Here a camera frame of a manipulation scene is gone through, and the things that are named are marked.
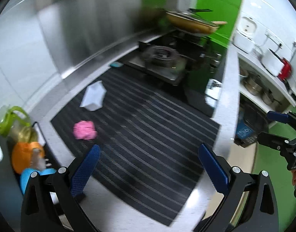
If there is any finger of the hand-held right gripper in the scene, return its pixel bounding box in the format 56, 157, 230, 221
258, 132, 296, 155
267, 111, 296, 127

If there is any blue plastic jug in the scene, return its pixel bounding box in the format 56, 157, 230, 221
19, 167, 57, 197

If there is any pink paper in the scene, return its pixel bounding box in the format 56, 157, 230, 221
73, 120, 98, 141

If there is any white folded paper box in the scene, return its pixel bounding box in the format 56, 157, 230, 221
80, 81, 107, 112

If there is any white wall socket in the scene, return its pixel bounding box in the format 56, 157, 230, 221
265, 30, 283, 49

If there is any white pot with black handle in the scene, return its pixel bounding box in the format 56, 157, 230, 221
261, 48, 284, 76

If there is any dark bin with blue label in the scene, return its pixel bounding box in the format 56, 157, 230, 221
234, 101, 270, 148

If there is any red kitchen appliance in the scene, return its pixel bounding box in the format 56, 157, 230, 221
278, 57, 293, 81

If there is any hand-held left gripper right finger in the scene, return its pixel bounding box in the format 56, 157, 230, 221
197, 143, 280, 232

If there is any black gas stove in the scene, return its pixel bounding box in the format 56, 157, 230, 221
109, 30, 232, 118

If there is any glass pan lid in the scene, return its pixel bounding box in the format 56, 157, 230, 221
166, 8, 219, 28

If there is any orange plastic jug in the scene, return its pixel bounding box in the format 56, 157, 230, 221
12, 141, 46, 174

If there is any black striped mat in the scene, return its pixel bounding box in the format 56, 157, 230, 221
50, 70, 222, 227

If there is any green plastic jug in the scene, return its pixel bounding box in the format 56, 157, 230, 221
0, 106, 39, 146

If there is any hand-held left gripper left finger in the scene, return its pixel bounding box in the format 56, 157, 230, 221
20, 144, 101, 232

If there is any steel pot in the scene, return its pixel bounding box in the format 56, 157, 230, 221
262, 89, 282, 108
243, 72, 263, 96

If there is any yellow frying pan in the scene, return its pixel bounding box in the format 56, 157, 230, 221
165, 11, 229, 35

